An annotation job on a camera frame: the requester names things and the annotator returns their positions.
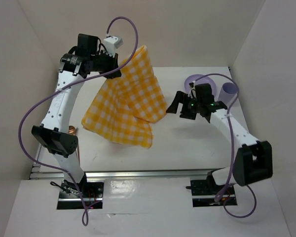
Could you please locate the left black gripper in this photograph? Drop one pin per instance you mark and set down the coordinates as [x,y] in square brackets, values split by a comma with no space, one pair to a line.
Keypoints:
[113,61]

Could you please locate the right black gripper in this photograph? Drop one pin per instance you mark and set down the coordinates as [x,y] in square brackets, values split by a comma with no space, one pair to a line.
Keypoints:
[182,98]

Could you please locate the purple plastic plate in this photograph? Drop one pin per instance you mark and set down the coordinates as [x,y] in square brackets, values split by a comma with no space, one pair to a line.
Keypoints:
[199,79]

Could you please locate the yellow white checkered cloth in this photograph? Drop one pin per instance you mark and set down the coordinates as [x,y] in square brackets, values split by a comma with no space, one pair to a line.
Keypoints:
[125,107]

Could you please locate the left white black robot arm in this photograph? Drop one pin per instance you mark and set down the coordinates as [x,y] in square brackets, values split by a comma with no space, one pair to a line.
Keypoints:
[89,55]

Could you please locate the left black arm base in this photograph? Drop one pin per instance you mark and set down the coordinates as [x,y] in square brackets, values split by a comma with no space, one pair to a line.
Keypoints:
[69,198]

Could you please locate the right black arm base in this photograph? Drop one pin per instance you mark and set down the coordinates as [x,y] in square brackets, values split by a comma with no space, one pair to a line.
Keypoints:
[204,191]

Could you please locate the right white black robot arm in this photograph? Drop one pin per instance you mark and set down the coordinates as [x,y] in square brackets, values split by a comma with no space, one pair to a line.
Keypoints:
[251,158]

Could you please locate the purple plastic cup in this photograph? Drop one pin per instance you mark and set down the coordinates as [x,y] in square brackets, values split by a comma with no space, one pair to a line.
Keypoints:
[227,92]

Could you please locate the copper spoon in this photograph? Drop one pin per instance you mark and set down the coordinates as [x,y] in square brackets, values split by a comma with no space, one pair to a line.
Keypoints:
[72,130]

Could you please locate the copper fork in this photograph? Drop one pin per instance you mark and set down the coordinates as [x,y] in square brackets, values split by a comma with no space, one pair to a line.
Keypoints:
[77,153]

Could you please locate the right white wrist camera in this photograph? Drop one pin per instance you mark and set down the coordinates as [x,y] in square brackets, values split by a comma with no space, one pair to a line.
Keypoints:
[192,92]

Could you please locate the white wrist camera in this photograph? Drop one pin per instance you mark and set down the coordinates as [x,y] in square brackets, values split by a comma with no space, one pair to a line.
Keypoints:
[192,92]
[112,43]

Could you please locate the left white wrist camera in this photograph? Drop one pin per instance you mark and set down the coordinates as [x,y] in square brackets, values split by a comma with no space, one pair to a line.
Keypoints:
[112,43]

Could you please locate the aluminium front rail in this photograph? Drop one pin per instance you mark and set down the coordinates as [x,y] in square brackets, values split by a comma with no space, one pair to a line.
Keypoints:
[127,174]

